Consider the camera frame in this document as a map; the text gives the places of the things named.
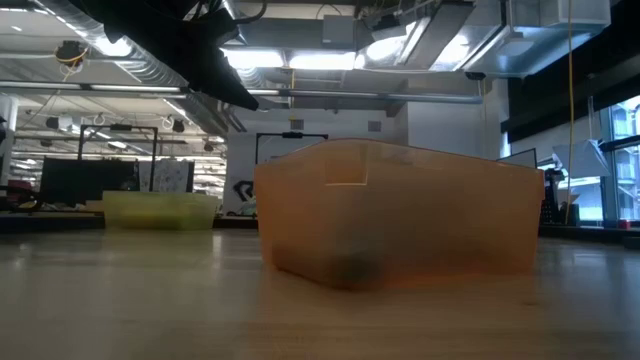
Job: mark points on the rectangular metal air duct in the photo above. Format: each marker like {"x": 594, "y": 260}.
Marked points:
{"x": 545, "y": 45}

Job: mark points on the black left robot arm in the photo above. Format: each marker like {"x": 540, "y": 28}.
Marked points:
{"x": 115, "y": 12}

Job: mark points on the orange plastic bin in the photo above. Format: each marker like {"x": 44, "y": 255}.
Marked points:
{"x": 425, "y": 210}

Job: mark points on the grey ceiling pipe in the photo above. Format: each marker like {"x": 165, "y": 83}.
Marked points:
{"x": 350, "y": 93}

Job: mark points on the yellow plastic bin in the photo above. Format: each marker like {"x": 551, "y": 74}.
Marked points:
{"x": 160, "y": 210}

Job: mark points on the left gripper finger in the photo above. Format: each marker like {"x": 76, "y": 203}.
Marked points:
{"x": 235, "y": 101}
{"x": 225, "y": 75}

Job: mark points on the ceiling light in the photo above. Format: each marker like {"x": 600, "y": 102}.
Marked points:
{"x": 255, "y": 59}
{"x": 322, "y": 60}

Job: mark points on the red can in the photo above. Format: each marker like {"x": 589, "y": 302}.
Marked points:
{"x": 624, "y": 223}

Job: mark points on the black perforated box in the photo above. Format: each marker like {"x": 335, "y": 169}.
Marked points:
{"x": 552, "y": 200}

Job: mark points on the poster with black logo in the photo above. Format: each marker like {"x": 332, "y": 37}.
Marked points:
{"x": 242, "y": 192}

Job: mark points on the grey ceiling box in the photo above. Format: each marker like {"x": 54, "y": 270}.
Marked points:
{"x": 339, "y": 29}

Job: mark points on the whiteboard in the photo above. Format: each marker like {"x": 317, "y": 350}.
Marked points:
{"x": 520, "y": 157}

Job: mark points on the black screen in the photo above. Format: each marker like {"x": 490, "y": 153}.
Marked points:
{"x": 85, "y": 182}

